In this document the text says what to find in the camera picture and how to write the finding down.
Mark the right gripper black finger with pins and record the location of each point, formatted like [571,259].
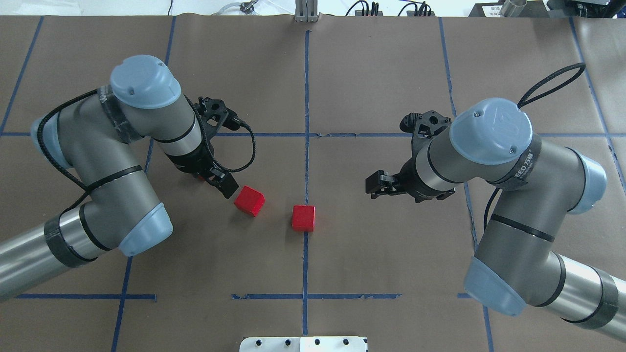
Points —
[382,181]

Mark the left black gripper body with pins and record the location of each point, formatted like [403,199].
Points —
[190,162]

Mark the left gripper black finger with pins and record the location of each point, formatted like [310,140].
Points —
[223,181]

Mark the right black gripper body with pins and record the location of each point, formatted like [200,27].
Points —
[410,180]

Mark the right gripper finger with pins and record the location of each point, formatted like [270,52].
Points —
[379,193]

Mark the red block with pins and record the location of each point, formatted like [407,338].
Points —
[250,201]
[303,218]

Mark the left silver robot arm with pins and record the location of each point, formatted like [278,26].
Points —
[88,140]

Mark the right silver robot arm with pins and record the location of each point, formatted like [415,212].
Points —
[540,182]

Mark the brown paper table cover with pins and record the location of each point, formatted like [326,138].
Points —
[325,100]

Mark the silver metal cup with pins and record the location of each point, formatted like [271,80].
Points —
[512,8]

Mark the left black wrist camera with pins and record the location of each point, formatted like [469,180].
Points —
[214,115]

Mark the white camera pole with base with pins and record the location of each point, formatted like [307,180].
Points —
[305,344]

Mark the aluminium frame post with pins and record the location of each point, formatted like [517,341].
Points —
[306,11]

